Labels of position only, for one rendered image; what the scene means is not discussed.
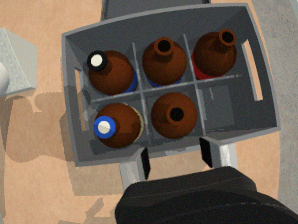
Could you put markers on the grey bottle crate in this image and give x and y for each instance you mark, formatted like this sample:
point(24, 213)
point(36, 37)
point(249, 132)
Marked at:
point(231, 110)

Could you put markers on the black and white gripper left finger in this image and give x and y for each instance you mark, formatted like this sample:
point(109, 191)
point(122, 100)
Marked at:
point(136, 169)

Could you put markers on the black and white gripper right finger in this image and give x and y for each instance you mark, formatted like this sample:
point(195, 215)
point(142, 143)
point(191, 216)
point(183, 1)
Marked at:
point(218, 154)

